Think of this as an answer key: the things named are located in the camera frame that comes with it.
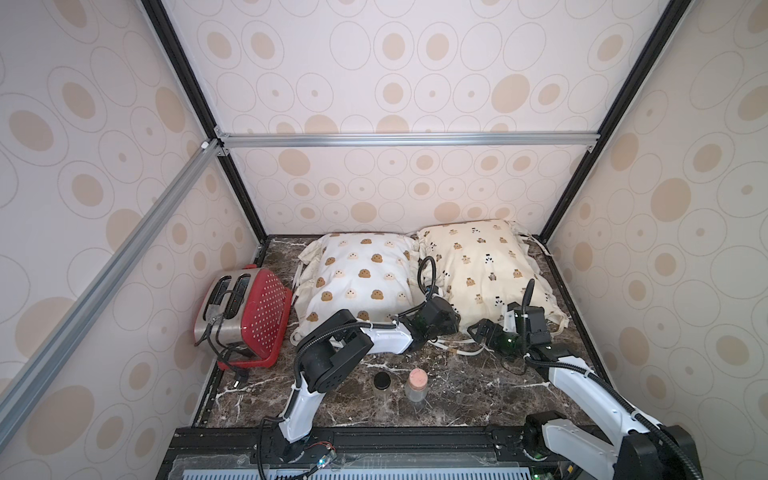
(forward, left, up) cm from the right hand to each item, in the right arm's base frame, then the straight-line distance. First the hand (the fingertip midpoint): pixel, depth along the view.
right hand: (489, 334), depth 86 cm
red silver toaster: (-5, +67, +13) cm, 68 cm away
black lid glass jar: (-18, +30, +2) cm, 35 cm away
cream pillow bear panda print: (+22, 0, +4) cm, 22 cm away
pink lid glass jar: (-17, +21, +1) cm, 27 cm away
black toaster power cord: (-14, +70, -3) cm, 71 cm away
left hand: (+4, +5, +1) cm, 7 cm away
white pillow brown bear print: (+17, +36, +5) cm, 40 cm away
